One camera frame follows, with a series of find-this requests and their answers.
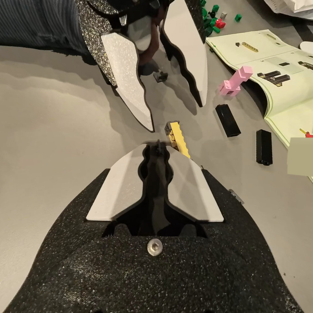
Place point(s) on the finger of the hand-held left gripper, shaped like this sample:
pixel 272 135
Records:
pixel 124 73
pixel 188 49

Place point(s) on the pink brick pig figure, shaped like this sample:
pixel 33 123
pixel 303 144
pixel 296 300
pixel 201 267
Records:
pixel 234 80

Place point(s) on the green instruction booklet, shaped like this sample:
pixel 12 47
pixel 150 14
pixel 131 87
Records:
pixel 288 110

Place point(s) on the person's left forearm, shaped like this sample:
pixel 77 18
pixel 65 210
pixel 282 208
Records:
pixel 36 22

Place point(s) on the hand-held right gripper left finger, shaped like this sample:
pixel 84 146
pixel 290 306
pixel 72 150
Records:
pixel 122 190

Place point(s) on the white crumpled paper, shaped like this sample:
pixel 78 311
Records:
pixel 281 5

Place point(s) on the black long brick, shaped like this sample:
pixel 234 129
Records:
pixel 228 121
pixel 264 148

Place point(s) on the pile of small toy bricks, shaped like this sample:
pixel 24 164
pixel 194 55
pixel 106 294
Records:
pixel 220 23

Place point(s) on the grey small brick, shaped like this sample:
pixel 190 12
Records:
pixel 236 196

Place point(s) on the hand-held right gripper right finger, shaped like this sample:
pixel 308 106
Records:
pixel 190 195

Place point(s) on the dark grey bracket brick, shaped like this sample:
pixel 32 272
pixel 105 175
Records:
pixel 160 77

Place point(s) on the yellow brick assembly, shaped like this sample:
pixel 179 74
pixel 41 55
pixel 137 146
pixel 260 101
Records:
pixel 179 139

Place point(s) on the white flat stand base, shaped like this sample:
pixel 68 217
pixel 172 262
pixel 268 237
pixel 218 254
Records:
pixel 307 49

